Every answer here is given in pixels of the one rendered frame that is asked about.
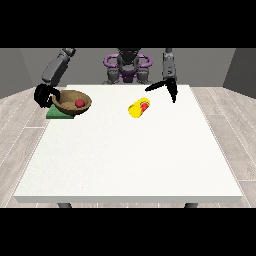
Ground grey robot trunk purple rings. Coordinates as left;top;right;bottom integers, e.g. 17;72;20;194
102;48;154;86

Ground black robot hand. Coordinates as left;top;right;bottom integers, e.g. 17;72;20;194
144;77;178;104
33;83;61;109

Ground brown wooden bowl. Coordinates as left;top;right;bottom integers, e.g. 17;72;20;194
51;89;93;117

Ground yellow cup with melon print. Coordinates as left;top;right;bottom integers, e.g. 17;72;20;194
127;96;151;119

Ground green square pad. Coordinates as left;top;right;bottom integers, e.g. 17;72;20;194
45;103;76;120

